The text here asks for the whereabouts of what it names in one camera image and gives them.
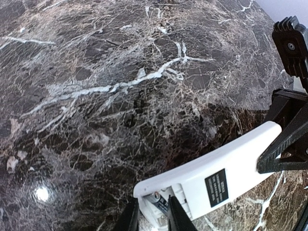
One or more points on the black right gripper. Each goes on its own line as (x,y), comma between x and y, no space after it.
(289,109)

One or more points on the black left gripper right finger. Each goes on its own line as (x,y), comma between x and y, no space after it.
(178,220)

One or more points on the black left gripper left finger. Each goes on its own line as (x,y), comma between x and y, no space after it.
(129,219)

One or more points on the white and red remote control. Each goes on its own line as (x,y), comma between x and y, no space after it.
(210,181)

